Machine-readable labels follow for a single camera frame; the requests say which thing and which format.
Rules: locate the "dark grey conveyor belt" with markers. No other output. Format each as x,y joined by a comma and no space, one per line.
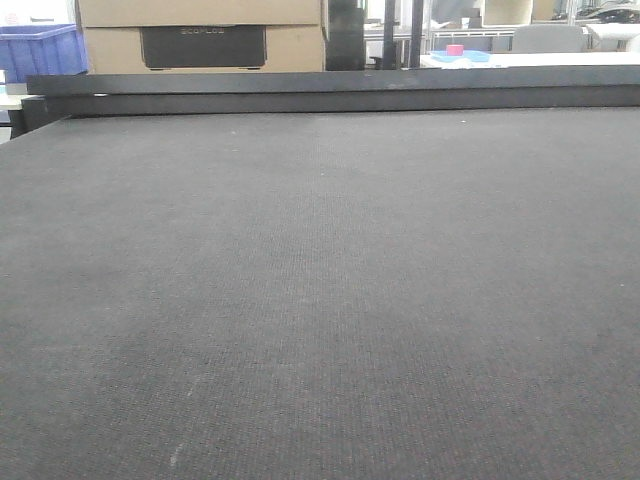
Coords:
437,295

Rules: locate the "black tall box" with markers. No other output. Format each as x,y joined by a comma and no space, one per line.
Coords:
345,48

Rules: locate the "lower cardboard box black print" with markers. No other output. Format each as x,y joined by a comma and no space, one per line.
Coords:
289,48

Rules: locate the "upper cardboard box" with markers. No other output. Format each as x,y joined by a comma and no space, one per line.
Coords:
130,13

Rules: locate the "pink tape roll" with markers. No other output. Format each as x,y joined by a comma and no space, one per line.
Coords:
454,50

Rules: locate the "white background table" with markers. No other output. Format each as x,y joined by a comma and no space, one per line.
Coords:
508,60

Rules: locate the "blue plastic crate background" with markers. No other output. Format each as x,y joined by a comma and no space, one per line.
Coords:
41,49

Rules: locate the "black vertical post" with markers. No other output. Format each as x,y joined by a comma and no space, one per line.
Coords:
417,20

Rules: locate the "black conveyor side rail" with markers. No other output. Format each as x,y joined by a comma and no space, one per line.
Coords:
431,89

